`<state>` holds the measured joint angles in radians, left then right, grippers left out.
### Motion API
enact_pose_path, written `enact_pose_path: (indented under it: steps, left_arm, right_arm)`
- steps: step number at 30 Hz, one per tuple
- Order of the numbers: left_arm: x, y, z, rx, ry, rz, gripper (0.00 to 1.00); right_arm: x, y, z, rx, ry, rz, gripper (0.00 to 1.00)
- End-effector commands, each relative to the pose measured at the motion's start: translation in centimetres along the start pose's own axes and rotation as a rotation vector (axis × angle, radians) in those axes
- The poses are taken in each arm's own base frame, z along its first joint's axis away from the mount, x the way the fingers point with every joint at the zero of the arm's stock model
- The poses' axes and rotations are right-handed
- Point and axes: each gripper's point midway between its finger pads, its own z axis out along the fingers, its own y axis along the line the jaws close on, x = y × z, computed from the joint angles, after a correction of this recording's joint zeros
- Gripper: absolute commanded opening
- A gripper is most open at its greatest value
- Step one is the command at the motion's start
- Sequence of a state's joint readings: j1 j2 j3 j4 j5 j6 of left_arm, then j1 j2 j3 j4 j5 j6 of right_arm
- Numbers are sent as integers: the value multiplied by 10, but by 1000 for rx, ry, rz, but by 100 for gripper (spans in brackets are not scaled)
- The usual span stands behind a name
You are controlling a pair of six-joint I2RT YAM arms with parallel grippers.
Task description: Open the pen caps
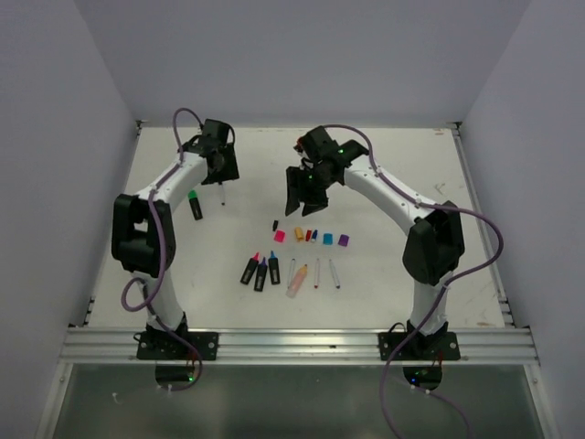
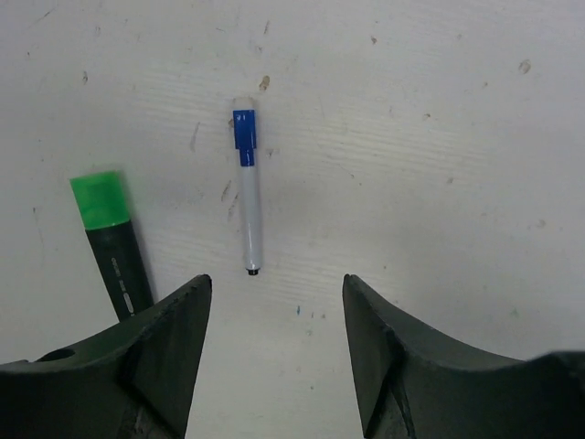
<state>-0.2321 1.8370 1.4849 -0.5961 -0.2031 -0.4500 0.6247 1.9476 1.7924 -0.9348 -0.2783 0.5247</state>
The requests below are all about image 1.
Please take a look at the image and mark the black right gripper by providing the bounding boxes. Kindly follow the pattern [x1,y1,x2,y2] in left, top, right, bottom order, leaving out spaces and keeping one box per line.
[285,164,335,215]

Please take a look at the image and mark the orange highlighter cap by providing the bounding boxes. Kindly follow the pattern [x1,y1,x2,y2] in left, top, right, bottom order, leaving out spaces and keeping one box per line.
[294,227,305,241]

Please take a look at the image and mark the pink highlighter cap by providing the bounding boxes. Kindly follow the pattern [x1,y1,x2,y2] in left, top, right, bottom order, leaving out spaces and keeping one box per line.
[273,230,285,242]

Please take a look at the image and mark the purple highlighter cap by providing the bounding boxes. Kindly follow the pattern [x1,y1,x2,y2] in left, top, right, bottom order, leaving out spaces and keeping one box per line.
[338,234,349,247]

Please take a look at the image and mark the green capped black highlighter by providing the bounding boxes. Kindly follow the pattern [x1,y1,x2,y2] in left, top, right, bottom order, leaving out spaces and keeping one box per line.
[187,189,203,220]

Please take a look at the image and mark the red thin marker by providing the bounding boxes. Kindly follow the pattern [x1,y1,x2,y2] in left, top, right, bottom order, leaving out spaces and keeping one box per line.
[314,258,321,289]

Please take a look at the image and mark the blue highlighter black body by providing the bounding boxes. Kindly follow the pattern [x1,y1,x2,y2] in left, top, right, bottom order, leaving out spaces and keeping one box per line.
[268,251,281,285]

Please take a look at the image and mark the orange highlighter pen body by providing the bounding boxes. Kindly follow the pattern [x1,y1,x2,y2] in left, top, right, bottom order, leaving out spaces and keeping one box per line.
[286,264,308,298]

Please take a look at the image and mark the black thin marker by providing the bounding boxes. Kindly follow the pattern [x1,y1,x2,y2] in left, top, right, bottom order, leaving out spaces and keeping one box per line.
[328,259,341,290]

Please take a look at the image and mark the purple capped black highlighter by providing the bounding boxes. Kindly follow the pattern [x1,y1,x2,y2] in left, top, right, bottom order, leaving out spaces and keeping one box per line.
[253,257,268,292]

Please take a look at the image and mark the pink capped black highlighter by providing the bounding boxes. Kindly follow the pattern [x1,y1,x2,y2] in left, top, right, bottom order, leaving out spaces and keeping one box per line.
[239,252,260,285]

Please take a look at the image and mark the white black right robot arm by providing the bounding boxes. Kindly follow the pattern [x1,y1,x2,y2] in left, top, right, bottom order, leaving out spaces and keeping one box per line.
[285,125,465,359]

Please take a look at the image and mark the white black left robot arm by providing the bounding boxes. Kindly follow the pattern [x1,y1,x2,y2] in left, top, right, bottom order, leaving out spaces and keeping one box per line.
[111,119,239,359]

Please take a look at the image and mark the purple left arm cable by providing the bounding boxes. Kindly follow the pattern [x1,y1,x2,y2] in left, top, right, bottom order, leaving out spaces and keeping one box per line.
[120,107,205,367]

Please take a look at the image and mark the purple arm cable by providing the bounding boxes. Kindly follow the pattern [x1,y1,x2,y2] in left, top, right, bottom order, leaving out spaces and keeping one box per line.
[120,107,205,367]
[319,123,505,439]

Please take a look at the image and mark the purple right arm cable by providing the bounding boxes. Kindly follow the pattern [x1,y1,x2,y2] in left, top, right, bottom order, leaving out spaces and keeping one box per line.
[319,123,505,439]

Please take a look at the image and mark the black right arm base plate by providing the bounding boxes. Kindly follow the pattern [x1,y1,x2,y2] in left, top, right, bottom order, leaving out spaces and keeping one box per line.
[378,331,462,361]

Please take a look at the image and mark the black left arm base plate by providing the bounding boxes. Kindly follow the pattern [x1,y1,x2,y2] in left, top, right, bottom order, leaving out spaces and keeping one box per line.
[133,330,219,361]

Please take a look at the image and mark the aluminium front rail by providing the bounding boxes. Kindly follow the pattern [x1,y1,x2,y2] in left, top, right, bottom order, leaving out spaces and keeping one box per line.
[59,327,538,366]

